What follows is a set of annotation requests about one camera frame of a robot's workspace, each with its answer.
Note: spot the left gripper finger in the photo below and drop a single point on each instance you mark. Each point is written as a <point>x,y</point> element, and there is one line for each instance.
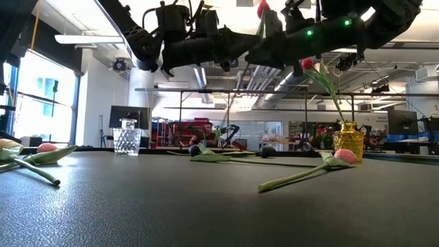
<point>247,43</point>

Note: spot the black background robot arm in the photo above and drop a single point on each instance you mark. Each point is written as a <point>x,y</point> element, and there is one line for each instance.
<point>230,129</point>

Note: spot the cream white tulip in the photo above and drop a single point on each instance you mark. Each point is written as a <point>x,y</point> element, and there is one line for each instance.
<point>8,144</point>

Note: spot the red tulip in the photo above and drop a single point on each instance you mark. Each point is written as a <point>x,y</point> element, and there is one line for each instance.
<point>307,64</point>
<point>263,8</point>

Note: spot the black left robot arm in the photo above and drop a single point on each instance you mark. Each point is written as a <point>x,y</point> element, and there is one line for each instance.
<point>137,36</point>

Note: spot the person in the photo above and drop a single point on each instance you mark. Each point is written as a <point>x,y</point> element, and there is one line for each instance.
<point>207,129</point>

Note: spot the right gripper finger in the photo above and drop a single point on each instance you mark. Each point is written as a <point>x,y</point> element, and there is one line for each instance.
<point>274,51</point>

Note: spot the white ceiling light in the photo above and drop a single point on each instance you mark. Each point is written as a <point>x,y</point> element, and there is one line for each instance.
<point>89,39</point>

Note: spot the black table mat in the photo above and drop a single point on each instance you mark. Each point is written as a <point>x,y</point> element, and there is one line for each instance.
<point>205,212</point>

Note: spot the red tool chest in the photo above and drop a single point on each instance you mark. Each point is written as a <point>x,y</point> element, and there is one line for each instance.
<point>178,130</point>

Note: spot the yellow glass vase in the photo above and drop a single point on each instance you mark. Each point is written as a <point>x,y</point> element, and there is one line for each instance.
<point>348,142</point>

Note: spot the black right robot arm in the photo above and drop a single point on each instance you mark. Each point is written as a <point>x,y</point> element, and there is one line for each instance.
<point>387,20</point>

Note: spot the black pipe frame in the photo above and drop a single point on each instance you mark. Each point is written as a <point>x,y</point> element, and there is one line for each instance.
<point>240,91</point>

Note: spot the black monitor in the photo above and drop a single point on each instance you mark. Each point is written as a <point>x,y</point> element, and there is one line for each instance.
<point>403,121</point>
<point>116,115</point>

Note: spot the pale pink tulip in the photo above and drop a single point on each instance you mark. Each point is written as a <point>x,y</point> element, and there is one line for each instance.
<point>344,156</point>

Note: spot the blue storage bins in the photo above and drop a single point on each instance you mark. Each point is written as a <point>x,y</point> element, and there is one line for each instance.
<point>398,137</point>

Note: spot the salmon pink tulip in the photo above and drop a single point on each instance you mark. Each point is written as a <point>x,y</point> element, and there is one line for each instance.
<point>46,148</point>

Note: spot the white air unit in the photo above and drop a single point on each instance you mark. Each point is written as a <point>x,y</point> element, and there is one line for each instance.
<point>427,72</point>

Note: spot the black tulip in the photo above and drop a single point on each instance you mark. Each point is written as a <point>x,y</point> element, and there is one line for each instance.
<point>194,151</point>

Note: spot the clear glass vase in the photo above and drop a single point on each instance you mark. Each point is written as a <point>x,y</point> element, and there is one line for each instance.
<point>127,140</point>

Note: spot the silver air duct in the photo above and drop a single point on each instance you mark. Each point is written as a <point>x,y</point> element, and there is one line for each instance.
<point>202,82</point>
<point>271,82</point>

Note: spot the black ceiling spotlight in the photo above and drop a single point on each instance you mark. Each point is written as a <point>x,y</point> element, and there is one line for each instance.
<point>119,65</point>

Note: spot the black aluminium table frame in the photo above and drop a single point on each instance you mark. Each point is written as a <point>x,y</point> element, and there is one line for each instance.
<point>96,150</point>

